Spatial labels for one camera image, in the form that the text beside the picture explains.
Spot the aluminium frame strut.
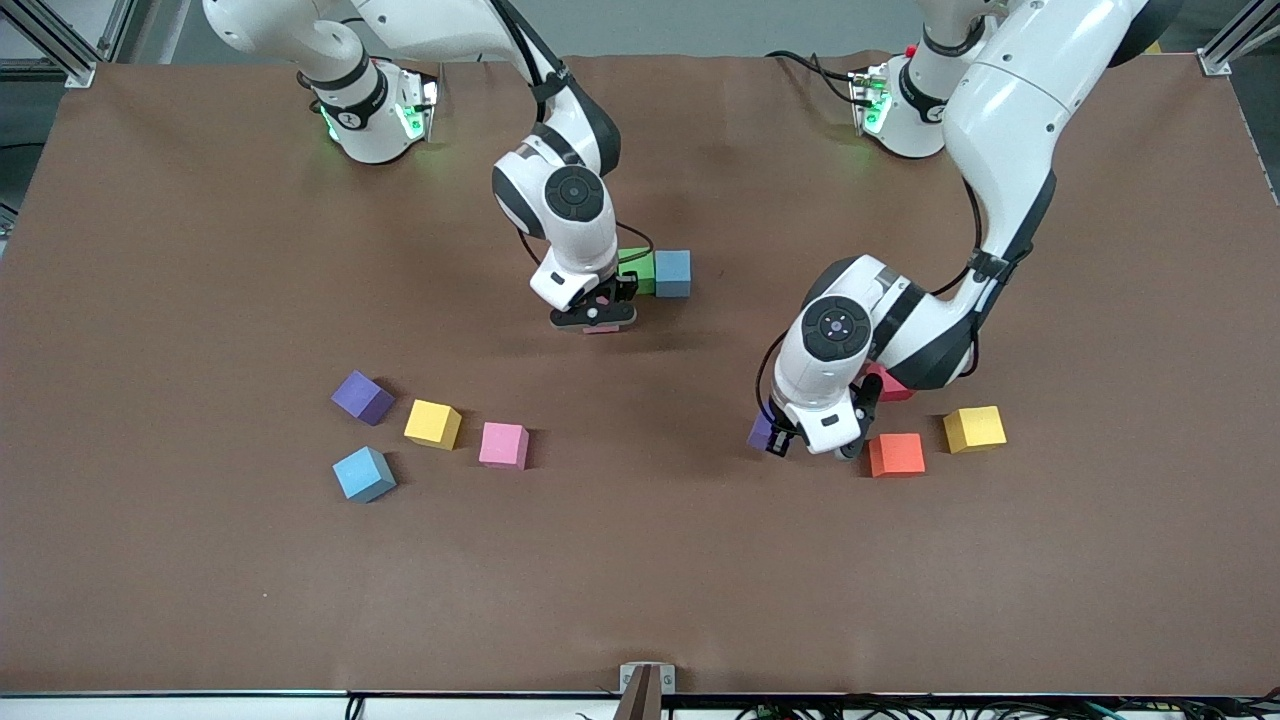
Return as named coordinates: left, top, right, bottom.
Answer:
left=97, top=0, right=138, bottom=63

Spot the aluminium frame post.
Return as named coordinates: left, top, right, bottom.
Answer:
left=0, top=0, right=98, bottom=89
left=1198, top=0, right=1280, bottom=78

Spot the brown table cover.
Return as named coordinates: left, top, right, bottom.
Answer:
left=0, top=50, right=1280, bottom=698

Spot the red foam cube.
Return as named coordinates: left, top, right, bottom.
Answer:
left=866, top=362, right=919, bottom=403

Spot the orange foam cube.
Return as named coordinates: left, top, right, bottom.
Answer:
left=866, top=432, right=926, bottom=478

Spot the light blue foam cube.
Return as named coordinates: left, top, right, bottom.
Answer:
left=332, top=446, right=397, bottom=503
left=654, top=250, right=693, bottom=299

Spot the green foam cube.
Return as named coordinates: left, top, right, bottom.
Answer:
left=618, top=247, right=657, bottom=297

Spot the yellow foam cube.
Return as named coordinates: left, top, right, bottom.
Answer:
left=943, top=405, right=1007, bottom=455
left=403, top=399, right=463, bottom=451

